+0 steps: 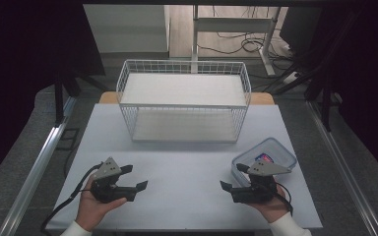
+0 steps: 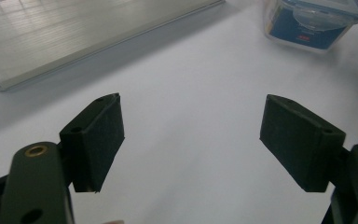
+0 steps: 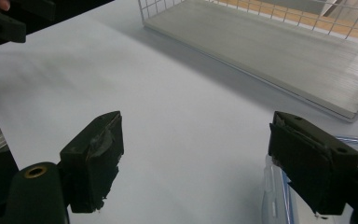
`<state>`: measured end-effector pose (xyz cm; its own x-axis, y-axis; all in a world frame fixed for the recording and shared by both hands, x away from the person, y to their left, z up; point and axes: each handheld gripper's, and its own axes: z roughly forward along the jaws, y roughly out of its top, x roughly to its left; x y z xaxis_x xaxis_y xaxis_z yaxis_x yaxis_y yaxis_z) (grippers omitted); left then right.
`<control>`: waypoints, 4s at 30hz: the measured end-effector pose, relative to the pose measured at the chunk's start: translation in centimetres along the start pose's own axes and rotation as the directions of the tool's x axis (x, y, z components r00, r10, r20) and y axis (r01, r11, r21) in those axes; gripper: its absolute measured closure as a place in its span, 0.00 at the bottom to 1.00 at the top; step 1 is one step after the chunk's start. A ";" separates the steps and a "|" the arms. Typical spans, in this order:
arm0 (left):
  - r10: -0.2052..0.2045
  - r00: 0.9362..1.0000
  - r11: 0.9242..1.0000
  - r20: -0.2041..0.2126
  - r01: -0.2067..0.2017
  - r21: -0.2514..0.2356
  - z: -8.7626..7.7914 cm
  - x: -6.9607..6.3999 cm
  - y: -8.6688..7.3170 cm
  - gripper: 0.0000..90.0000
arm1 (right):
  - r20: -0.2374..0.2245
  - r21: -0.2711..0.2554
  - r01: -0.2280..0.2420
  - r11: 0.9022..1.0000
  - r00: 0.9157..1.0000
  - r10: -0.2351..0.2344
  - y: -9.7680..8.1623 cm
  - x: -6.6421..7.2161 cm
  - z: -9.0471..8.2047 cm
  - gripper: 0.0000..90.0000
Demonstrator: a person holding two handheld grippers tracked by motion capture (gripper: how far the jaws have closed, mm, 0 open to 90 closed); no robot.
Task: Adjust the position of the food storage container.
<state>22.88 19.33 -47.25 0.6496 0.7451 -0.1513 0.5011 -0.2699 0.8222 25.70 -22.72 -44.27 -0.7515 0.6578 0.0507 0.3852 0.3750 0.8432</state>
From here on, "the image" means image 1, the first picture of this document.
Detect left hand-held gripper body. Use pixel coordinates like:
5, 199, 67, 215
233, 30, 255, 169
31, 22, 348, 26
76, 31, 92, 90
90, 156, 138, 205

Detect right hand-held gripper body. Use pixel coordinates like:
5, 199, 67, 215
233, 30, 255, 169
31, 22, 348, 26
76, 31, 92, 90
230, 159, 292, 205

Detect clear plastic lidded container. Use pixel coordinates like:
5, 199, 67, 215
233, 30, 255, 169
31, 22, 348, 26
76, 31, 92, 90
230, 137, 298, 189

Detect white wire basket rack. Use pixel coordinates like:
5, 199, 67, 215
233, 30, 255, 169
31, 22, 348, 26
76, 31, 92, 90
115, 59, 253, 145

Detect person's right hand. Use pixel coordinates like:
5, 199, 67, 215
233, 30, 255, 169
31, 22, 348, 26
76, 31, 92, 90
242, 183, 291, 224

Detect person's left hand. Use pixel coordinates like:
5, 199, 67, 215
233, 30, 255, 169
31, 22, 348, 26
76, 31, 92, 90
75, 175, 128, 232

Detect colourful packet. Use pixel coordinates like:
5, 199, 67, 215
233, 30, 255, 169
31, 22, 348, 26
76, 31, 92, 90
255, 153, 275, 164

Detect wooden table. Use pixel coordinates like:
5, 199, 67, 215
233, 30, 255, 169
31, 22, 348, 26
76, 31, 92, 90
97, 90, 276, 106

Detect black metal stand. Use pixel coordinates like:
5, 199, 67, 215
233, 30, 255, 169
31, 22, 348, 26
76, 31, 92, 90
269, 9, 365, 133
52, 63, 111, 129

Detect white power strip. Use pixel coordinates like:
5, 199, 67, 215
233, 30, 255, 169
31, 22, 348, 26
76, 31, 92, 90
283, 71, 302, 86

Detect white cabinet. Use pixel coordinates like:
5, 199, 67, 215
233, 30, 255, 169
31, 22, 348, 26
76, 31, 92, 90
83, 3, 172, 54

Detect dark curtain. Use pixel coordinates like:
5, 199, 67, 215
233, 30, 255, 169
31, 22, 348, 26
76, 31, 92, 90
303, 4, 378, 188
0, 0, 106, 191

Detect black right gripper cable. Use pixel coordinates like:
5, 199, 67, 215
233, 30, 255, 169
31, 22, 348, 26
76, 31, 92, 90
273, 181, 294, 216

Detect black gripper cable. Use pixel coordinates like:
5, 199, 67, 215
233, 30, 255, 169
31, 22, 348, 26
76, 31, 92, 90
39, 162, 104, 232
273, 181, 294, 216

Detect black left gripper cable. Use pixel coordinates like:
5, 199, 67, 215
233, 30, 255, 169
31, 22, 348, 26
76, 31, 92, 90
39, 162, 104, 232

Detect aluminium rail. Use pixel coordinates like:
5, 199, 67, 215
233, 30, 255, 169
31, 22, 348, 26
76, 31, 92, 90
305, 98, 378, 236
0, 95, 78, 236

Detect black floor cables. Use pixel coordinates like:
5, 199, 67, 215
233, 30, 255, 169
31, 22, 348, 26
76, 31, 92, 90
196, 5, 298, 72

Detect white metal desk frame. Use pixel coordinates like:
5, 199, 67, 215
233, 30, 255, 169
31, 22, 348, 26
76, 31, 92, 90
191, 4, 283, 78

